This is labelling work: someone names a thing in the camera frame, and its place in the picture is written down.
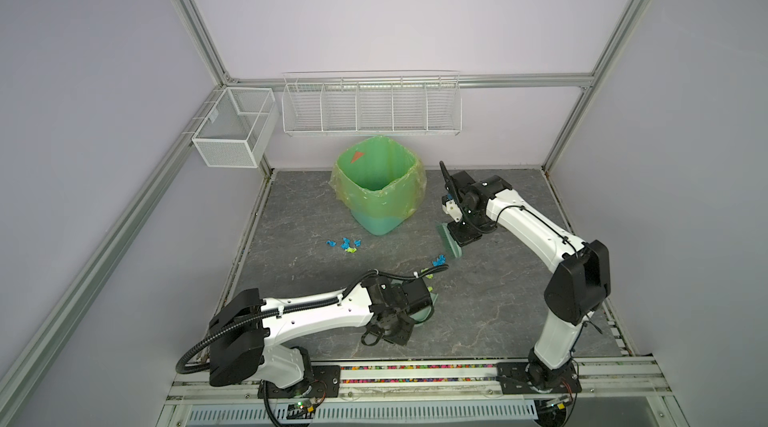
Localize mint green hand brush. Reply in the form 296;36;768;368
437;223;463;259

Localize mint green dustpan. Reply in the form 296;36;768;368
413;292;437;325

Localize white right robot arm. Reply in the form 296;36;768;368
439;162;611;390

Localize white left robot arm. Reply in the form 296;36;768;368
175;265;448;389

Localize blue green scraps near bin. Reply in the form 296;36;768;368
326;237;362;253

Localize small blue paper scrap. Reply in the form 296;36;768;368
432;255;446;267

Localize green lined trash bin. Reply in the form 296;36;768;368
329;136;427;236

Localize small white mesh basket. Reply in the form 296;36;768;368
192;87;279;169

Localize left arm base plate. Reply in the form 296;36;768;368
258;364;341;399

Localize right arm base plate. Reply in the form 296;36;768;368
496;360;582;395

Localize long white wire basket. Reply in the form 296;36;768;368
282;70;463;136

